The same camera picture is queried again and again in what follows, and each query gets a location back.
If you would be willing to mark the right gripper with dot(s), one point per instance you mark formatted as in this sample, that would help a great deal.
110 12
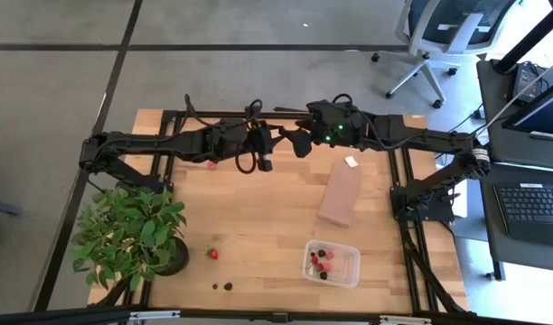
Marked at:
321 124

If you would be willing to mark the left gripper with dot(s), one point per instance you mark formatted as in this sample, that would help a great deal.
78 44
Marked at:
260 137

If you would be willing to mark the pink strawberry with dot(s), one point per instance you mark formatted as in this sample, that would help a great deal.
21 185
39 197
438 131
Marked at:
212 165
330 255
326 267

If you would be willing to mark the small dark berry with stem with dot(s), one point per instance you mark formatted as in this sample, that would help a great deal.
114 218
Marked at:
323 275

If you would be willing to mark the clear plastic container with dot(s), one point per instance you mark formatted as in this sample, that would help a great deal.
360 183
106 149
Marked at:
346 275

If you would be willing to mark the red strawberry with leaves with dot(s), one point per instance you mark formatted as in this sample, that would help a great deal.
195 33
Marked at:
213 254

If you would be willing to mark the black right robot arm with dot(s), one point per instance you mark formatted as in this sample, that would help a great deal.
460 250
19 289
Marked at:
416 135

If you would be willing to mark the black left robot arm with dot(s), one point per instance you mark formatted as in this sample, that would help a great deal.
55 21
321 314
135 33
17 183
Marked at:
159 142

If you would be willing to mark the white paper tag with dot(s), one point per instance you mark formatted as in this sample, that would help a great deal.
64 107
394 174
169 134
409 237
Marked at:
351 161

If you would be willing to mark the black desk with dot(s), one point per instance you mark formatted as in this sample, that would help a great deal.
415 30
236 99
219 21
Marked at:
489 234
489 99

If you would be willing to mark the green potted plant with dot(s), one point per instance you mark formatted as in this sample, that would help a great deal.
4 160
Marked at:
123 234

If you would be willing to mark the white office chair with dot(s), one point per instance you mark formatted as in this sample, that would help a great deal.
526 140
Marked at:
457 20

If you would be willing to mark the black power adapter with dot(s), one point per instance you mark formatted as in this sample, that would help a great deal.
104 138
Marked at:
527 81

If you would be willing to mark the black laptop keyboard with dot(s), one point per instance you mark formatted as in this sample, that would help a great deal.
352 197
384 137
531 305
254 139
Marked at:
529 207

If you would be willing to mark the black diagonal pole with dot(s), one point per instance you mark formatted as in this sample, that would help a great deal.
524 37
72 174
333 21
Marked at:
525 45

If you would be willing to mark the black computer monitor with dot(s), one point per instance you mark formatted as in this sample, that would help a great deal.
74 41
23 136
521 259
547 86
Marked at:
547 115

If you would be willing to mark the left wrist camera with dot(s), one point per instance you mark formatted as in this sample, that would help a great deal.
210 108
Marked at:
264 163

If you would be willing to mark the black aluminium table frame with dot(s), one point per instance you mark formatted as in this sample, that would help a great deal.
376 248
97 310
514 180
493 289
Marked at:
408 271

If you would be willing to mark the black horizontal frame beam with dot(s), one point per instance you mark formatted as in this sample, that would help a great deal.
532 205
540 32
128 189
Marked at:
77 316

